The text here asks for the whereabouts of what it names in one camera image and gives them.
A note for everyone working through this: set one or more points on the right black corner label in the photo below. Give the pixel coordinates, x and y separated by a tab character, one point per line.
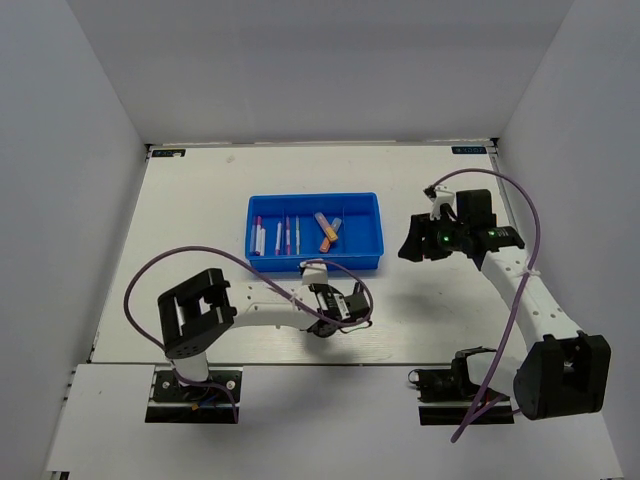
468	150

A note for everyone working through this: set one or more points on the white pen magenta cap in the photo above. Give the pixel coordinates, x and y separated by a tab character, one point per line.
278	239

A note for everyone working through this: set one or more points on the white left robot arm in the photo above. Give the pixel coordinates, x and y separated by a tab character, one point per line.
197	312

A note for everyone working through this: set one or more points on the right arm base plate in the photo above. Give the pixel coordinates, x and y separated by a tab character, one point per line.
441	402

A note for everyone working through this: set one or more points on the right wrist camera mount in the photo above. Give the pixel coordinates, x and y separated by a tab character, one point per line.
440	197

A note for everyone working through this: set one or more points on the left black corner label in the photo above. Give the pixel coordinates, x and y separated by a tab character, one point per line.
168	153

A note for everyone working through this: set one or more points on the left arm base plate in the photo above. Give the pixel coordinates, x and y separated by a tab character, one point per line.
170	402

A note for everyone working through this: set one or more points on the white pen red cap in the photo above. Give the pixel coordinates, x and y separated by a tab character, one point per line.
263	240

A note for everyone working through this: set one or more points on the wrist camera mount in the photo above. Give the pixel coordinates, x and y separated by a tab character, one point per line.
313	272
440	197

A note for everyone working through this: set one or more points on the yellow pink clear highlighter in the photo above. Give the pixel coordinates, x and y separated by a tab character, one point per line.
329	231

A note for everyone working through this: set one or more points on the thin red highlighter pen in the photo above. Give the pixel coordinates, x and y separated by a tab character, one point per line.
287	236

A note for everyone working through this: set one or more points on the black corner label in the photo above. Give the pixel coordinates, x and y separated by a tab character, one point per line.
168	153
468	150

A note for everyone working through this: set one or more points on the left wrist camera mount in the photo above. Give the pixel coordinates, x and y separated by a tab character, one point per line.
313	272

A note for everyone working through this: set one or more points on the white pen purple cap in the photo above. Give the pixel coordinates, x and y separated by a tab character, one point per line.
258	241

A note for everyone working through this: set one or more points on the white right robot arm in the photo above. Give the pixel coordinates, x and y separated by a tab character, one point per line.
565	370

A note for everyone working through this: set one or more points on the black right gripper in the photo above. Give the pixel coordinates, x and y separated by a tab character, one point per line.
414	247

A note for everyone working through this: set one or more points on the blue plastic compartment tray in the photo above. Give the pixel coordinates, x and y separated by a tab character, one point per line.
355	216

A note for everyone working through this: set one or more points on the thin yellow highlighter pen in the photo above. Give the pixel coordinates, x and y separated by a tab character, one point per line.
297	236

